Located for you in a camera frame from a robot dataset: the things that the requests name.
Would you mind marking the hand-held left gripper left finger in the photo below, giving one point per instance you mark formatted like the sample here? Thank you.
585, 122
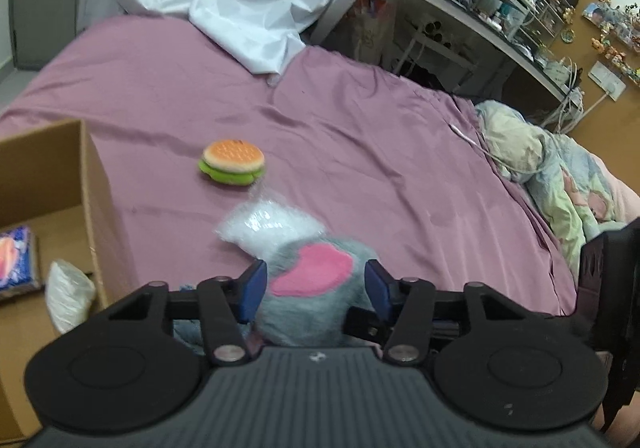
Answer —
252, 290

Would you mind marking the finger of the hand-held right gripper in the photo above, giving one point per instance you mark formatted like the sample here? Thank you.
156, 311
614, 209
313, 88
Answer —
365, 323

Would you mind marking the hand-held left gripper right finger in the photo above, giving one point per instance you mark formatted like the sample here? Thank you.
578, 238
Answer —
380, 290

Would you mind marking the clear bubble plastic bag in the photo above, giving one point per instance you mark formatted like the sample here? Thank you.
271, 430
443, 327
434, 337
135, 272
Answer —
265, 228

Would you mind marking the burger squishy toy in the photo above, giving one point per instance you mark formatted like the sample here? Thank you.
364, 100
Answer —
232, 160

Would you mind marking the cardboard box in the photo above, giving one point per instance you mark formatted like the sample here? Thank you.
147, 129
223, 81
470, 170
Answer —
97, 208

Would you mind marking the pastel patterned quilt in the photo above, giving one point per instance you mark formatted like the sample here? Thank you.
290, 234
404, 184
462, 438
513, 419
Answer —
550, 167

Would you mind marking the white filled plastic bag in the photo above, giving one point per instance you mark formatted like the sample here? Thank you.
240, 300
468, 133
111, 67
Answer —
70, 295

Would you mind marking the blue snack packet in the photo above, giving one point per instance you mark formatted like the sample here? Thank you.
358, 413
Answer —
17, 260

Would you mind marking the printed shopping bag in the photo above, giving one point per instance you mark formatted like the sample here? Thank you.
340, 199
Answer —
370, 30

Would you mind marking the white desk dark top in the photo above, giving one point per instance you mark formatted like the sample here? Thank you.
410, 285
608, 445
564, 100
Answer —
450, 7

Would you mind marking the white wall socket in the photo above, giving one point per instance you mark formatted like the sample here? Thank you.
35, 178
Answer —
607, 81

